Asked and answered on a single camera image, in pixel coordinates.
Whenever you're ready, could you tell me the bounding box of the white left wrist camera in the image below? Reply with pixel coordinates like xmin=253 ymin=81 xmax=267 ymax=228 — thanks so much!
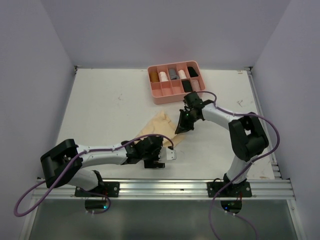
xmin=158 ymin=147 xmax=177 ymax=162

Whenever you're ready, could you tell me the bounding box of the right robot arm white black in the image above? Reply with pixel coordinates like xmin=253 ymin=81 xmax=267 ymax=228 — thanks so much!
xmin=175 ymin=91 xmax=269 ymax=197

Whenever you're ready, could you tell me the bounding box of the brown rolled underwear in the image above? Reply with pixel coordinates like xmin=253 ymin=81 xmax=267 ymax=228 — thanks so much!
xmin=149 ymin=71 xmax=160 ymax=83

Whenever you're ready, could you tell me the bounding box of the beige underwear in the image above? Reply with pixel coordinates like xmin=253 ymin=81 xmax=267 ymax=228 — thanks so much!
xmin=136 ymin=110 xmax=186 ymax=146

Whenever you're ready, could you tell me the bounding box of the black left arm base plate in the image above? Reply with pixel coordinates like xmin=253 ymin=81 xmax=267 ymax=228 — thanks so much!
xmin=74 ymin=181 xmax=120 ymax=198

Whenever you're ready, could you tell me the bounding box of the pink divided organizer tray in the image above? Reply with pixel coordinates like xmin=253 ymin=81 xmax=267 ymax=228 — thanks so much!
xmin=147 ymin=60 xmax=206 ymax=105

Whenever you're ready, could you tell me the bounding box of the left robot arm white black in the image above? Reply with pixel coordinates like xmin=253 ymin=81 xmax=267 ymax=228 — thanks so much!
xmin=40 ymin=133 xmax=165 ymax=197

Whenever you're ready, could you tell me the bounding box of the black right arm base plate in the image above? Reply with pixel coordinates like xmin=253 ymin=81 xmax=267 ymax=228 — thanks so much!
xmin=206 ymin=178 xmax=253 ymax=198

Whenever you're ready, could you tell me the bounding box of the grey rolled underwear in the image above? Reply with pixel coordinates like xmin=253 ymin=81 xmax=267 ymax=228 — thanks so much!
xmin=168 ymin=68 xmax=179 ymax=80

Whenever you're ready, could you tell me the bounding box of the pink underwear cream waistband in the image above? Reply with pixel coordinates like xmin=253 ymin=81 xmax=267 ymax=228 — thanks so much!
xmin=191 ymin=79 xmax=201 ymax=92

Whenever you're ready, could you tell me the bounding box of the black underwear orange trim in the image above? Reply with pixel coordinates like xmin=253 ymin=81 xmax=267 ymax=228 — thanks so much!
xmin=181 ymin=79 xmax=193 ymax=93

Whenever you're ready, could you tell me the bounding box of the black rolled underwear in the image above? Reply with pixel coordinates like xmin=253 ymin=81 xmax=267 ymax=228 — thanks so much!
xmin=187 ymin=66 xmax=199 ymax=78

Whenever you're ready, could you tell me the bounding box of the aluminium table frame rail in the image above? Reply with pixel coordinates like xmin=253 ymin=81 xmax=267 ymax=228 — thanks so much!
xmin=32 ymin=65 xmax=296 ymax=201

